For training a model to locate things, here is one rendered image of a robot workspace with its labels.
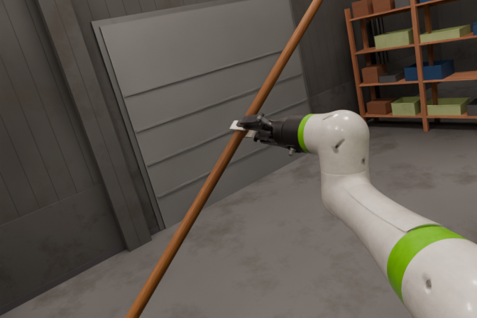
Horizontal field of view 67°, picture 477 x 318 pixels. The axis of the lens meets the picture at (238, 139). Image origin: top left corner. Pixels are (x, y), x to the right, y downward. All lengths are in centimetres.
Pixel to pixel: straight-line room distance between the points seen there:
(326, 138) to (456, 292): 41
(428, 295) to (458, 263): 5
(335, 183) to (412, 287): 34
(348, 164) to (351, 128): 7
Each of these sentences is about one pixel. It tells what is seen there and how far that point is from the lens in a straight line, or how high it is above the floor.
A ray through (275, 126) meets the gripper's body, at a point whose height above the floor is 190.
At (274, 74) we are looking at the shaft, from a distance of 111.
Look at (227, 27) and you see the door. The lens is 530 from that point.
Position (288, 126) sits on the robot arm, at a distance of 84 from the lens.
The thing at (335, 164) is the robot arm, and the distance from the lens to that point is 76.
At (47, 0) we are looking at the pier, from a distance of 440.
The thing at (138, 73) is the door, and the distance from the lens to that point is 461.
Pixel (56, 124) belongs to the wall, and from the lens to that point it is 442.
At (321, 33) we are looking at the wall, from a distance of 666.
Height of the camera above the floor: 212
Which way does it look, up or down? 15 degrees down
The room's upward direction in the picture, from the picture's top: 14 degrees counter-clockwise
